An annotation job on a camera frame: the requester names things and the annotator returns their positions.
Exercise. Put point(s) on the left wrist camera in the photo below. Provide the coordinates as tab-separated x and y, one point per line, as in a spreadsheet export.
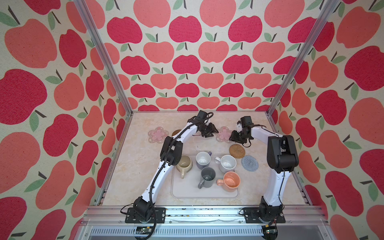
202	116

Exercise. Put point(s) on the beige rectangular tray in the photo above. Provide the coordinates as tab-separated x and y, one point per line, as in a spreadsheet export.
187	188

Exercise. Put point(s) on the right aluminium frame post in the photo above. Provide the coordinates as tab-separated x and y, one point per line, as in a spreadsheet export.
319	24

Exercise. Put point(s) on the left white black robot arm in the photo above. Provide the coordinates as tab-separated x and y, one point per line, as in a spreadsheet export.
170	156

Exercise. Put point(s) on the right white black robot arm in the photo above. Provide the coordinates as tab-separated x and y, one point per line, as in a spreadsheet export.
282	158

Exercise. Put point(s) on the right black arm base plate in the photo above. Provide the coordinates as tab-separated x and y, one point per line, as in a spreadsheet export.
260	215

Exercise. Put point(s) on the cream ceramic mug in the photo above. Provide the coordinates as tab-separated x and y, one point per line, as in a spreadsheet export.
184	166

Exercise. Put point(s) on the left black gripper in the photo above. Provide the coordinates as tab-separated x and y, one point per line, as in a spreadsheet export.
210	131

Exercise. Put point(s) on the aluminium frame post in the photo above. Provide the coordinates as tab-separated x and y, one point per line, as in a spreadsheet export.
319	24
103	53

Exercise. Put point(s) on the dark grey ceramic mug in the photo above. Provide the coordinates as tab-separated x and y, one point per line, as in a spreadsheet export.
208	176

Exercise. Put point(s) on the grey woven round coaster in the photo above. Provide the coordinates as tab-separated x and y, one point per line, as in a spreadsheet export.
249	163

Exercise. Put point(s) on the front aluminium frame rail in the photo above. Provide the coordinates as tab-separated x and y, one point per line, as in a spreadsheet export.
206	223

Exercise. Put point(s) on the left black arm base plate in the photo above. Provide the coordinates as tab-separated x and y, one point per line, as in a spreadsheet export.
159	214

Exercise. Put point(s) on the left aluminium frame post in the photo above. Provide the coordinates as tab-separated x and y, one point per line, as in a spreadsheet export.
103	53

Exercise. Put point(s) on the white ceramic mug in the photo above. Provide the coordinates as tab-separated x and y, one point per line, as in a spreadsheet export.
227	163

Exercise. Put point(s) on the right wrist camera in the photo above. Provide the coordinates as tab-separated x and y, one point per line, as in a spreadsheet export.
245	124

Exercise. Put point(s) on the lavender ceramic mug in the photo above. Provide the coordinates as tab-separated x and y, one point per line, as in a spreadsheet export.
203	159

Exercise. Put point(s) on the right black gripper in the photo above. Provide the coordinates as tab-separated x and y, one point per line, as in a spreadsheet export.
234	138

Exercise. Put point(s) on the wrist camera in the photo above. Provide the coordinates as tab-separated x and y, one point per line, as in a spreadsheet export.
202	116
245	124

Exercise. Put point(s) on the tan rattan round coaster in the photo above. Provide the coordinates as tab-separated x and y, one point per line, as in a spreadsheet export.
237	151

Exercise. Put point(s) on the brown wooden round coaster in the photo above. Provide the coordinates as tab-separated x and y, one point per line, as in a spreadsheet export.
175	132

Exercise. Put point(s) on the salmon pink ceramic mug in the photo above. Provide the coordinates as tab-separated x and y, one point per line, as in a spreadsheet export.
230	181

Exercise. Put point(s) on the pink flower coaster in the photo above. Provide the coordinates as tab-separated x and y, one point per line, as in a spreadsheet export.
223	135
158	135

